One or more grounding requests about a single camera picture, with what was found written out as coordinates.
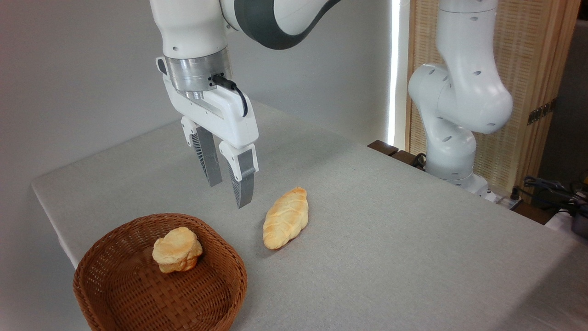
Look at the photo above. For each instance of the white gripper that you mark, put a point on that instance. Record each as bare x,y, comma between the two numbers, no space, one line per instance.
225,117

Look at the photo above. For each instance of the dark brown wooden block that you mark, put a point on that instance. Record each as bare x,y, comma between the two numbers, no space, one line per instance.
382,147
406,158

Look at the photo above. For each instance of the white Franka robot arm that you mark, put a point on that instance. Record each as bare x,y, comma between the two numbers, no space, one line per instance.
459,92

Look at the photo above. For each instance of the wooden lattice folding screen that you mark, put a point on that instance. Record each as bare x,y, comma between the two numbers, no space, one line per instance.
528,46

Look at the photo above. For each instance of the round golden bread bun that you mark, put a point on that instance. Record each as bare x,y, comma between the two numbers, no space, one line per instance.
177,250

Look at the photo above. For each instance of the dark metal screen hinge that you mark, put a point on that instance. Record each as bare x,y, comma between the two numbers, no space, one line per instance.
542,111

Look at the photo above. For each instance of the grey tablecloth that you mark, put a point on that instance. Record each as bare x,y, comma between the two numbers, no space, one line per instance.
367,230

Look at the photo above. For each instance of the brown wicker basket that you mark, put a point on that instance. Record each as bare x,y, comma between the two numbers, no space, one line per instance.
119,294

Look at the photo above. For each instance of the long golden bread loaf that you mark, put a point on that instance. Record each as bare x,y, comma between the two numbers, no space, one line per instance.
285,218

